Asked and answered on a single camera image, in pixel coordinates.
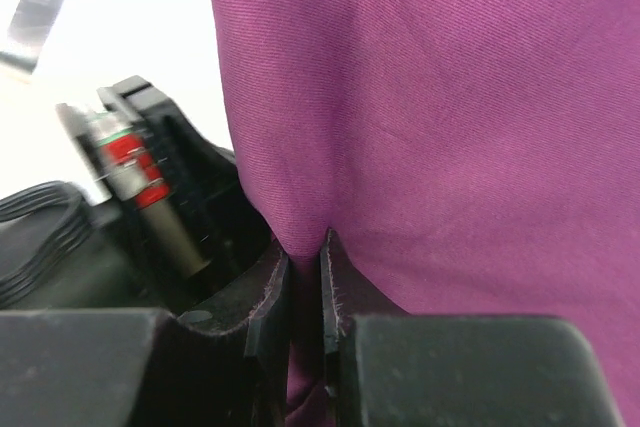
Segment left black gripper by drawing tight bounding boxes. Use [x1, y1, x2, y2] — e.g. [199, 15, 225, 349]
[1, 76, 274, 310]

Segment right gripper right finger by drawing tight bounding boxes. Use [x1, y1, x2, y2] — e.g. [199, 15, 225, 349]
[319, 233, 623, 426]

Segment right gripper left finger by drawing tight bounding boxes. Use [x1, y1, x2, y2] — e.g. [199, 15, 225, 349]
[1, 246, 290, 426]

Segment purple cloth drape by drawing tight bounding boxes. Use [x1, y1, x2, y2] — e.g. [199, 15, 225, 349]
[212, 0, 639, 426]

